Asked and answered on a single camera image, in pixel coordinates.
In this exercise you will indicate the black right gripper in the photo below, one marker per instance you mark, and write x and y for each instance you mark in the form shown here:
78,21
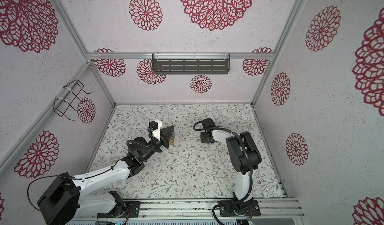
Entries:
202,137

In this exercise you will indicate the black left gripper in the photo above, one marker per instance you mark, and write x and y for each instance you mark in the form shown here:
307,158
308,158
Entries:
166,134

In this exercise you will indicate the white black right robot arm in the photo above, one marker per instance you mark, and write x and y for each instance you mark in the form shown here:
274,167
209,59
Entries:
245,159

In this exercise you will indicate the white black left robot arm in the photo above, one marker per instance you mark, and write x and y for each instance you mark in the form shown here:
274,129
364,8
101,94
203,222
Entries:
69,197

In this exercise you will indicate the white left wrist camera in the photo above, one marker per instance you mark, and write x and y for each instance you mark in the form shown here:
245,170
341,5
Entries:
155,129

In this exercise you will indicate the grey slotted wall shelf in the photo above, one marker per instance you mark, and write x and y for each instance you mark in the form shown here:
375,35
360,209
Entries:
191,65

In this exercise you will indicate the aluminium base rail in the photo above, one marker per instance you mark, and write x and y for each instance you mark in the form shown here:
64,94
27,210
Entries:
200,209

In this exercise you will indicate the black wire wall basket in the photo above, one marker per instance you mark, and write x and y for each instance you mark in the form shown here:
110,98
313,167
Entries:
63,104

